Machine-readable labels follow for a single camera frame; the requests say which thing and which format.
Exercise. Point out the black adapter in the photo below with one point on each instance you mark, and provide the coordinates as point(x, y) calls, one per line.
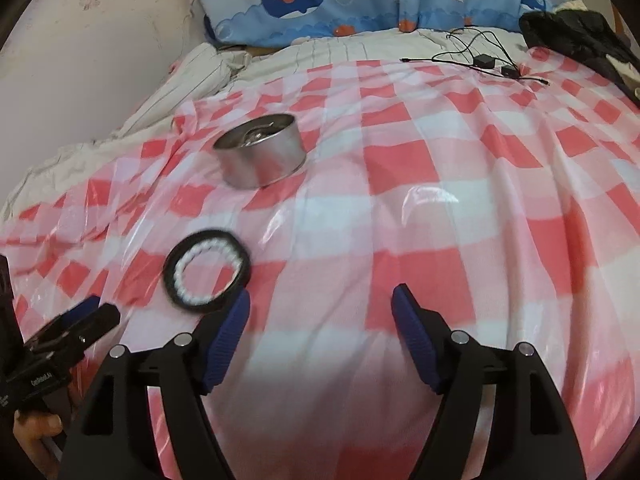
point(510, 71)
point(484, 62)

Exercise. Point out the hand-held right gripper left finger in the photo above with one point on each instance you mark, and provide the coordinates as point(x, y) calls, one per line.
point(227, 340)

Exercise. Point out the round metal tin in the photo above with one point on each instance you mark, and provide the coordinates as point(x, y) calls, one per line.
point(265, 165)

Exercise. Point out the person's left hand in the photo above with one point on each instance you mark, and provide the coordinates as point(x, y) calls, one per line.
point(32, 430)

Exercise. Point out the black jacket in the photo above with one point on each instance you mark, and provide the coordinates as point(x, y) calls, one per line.
point(565, 30)

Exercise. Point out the red white checked plastic tablecloth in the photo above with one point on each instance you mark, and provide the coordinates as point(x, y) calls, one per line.
point(425, 185)

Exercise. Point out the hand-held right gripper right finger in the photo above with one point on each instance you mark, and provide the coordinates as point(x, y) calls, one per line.
point(415, 335)

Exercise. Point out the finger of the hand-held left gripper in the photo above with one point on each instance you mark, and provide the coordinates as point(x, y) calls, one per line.
point(82, 308)
point(100, 322)

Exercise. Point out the blue whale print pillow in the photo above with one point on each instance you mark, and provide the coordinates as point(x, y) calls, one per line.
point(300, 15)

